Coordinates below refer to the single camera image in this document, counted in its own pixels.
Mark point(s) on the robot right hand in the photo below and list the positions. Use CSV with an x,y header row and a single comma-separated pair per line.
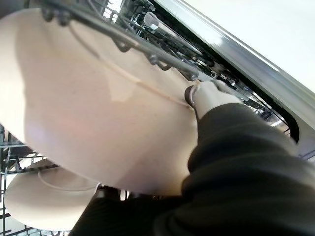
x,y
246,184

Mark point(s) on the cream round plate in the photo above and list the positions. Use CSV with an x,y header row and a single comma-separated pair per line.
x,y
49,204
98,118

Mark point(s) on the open dishwasher with racks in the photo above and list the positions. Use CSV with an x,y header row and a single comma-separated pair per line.
x,y
246,56

